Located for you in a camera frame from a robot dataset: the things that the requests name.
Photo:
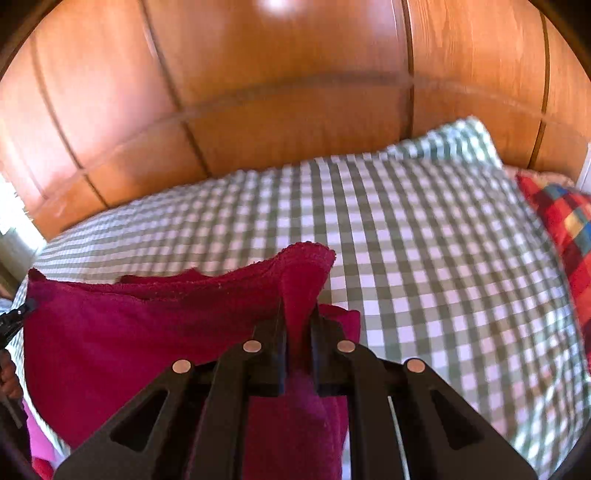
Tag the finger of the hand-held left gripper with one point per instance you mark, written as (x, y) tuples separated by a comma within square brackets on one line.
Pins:
[(14, 318)]

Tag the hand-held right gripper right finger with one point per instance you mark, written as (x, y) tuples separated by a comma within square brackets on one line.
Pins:
[(323, 355)]

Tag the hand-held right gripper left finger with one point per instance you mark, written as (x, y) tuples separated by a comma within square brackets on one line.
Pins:
[(272, 355)]

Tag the crimson towel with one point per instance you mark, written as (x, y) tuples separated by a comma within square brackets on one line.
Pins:
[(138, 337)]

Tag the person's left hand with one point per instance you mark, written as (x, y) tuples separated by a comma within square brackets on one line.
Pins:
[(10, 374)]

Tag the green checked bedsheet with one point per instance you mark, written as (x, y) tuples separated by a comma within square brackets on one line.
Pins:
[(415, 286)]

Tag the pink cloth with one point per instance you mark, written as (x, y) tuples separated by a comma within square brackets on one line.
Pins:
[(39, 438)]

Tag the wooden headboard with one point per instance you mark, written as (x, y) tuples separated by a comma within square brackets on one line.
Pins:
[(277, 134)]

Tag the green checked pillow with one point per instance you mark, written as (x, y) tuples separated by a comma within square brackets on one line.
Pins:
[(455, 143)]

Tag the multicoloured checked pillow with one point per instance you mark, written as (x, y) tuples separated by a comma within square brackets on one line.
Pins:
[(568, 230)]

